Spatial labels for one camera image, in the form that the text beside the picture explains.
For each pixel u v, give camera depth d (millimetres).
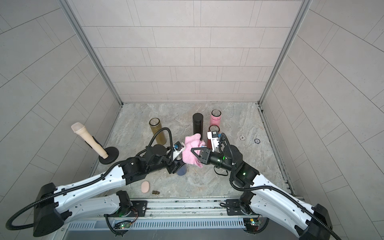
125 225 646
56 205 388
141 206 723
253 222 683
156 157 526
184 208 723
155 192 754
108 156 773
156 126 788
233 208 708
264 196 475
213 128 771
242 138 969
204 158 578
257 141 960
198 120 833
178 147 605
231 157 490
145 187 754
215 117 838
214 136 619
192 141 654
